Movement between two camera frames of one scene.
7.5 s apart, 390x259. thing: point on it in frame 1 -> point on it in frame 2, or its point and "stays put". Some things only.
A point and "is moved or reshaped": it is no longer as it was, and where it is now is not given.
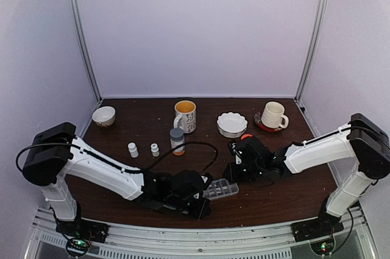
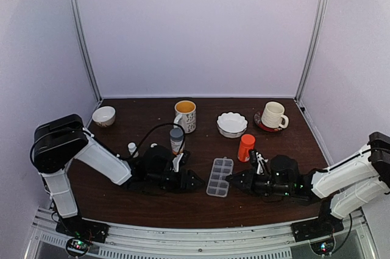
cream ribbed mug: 272,116 stays put
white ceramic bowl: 104,116 stays put
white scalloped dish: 231,124 stays put
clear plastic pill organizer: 219,188 is moved or reshaped
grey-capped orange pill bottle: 177,139 stays put
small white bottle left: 133,149 stays put
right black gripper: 231,175 -> 247,185
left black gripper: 199,213 -> 181,186
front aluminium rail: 46,242 stays put
